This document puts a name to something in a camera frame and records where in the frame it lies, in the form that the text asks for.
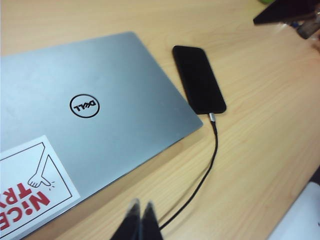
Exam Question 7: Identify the silver Dell laptop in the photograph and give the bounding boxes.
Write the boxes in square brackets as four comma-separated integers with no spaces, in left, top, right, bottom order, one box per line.
[0,31,204,240]

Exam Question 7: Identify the white flat object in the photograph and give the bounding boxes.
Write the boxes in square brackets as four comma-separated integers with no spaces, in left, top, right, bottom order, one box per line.
[268,181,320,240]

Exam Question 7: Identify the black braided charging cable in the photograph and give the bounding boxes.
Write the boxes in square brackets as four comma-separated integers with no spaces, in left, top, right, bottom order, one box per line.
[154,112,220,232]

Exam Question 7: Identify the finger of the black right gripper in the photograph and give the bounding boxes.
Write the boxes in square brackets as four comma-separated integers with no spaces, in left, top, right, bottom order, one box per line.
[252,0,320,26]

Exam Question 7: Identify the white red Nice Try sticker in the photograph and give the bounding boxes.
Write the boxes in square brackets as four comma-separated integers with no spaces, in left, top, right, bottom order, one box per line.
[0,134,81,240]

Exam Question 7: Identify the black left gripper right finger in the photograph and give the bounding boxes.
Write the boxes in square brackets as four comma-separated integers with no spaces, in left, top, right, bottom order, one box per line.
[140,201,165,240]

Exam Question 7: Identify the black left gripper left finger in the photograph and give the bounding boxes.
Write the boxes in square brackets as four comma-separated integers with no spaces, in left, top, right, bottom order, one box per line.
[109,198,144,240]

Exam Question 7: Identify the black smartphone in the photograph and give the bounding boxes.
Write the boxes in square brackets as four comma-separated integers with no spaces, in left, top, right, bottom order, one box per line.
[172,45,228,116]

